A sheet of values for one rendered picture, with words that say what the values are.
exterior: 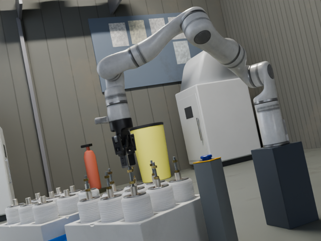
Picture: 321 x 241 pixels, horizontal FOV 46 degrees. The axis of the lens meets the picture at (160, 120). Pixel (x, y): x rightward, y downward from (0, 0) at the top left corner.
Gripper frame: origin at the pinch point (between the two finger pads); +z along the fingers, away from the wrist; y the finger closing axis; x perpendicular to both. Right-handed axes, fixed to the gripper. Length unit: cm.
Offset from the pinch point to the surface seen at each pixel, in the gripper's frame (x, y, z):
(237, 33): -28, 399, -124
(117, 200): 7.3, 1.7, 11.7
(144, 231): -4.3, -8.9, 20.6
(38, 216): 50, 18, 15
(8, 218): 73, 28, 15
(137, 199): -2.2, -4.0, 11.6
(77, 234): 25.1, 2.9, 21.3
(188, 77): 34, 322, -71
